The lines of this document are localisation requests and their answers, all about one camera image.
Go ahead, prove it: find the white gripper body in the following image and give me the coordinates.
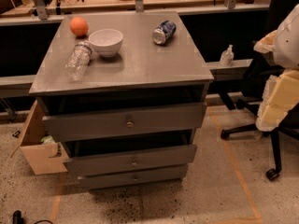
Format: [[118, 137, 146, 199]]
[[273, 4, 299, 69]]

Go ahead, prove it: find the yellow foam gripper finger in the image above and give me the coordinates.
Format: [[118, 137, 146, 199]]
[[253, 30, 277, 53], [255, 69, 299, 132]]

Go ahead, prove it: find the grey top drawer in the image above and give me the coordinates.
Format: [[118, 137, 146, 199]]
[[43, 103, 206, 142]]

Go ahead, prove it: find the grey drawer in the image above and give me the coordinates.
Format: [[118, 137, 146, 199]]
[[64, 145, 197, 176], [78, 164, 188, 189], [43, 103, 206, 142]]

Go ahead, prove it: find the grey middle drawer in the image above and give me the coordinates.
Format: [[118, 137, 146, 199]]
[[64, 145, 197, 176]]

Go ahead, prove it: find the grey bottom drawer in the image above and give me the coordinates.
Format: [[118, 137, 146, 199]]
[[78, 164, 188, 189]]

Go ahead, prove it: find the grey drawer cabinet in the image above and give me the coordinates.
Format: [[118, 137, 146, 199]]
[[28, 10, 215, 190]]

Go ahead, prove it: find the black office chair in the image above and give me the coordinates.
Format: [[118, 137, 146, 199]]
[[220, 0, 299, 182]]

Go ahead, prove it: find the hand sanitizer pump bottle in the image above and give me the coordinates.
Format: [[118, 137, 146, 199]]
[[220, 45, 234, 66]]

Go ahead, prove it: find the blue soda can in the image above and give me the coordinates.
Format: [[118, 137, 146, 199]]
[[152, 21, 177, 45]]

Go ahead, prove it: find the white bowl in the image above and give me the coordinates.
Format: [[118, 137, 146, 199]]
[[89, 29, 123, 58]]

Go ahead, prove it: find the orange fruit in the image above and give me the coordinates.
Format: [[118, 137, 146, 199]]
[[69, 17, 89, 36]]

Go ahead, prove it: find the clear plastic water bottle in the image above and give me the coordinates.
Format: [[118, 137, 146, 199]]
[[64, 40, 93, 81]]

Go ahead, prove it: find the cardboard box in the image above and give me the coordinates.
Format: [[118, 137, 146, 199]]
[[10, 101, 68, 175]]

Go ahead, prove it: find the black object on floor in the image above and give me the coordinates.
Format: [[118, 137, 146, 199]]
[[12, 210, 24, 224]]

